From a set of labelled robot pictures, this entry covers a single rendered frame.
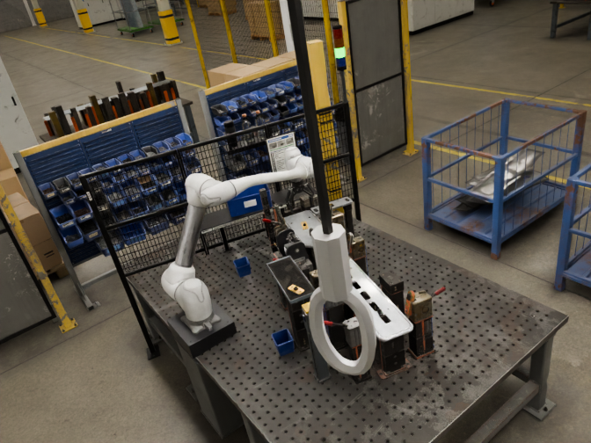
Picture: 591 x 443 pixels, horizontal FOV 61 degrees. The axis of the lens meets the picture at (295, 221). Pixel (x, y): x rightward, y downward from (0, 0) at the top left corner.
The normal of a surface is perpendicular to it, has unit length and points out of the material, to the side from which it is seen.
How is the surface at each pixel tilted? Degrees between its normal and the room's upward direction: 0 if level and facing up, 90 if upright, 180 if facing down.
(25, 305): 88
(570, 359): 0
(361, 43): 91
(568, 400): 0
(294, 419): 0
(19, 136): 90
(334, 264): 90
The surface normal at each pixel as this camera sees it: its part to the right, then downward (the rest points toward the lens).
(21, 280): 0.51, 0.41
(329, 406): -0.16, -0.86
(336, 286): 0.25, 0.45
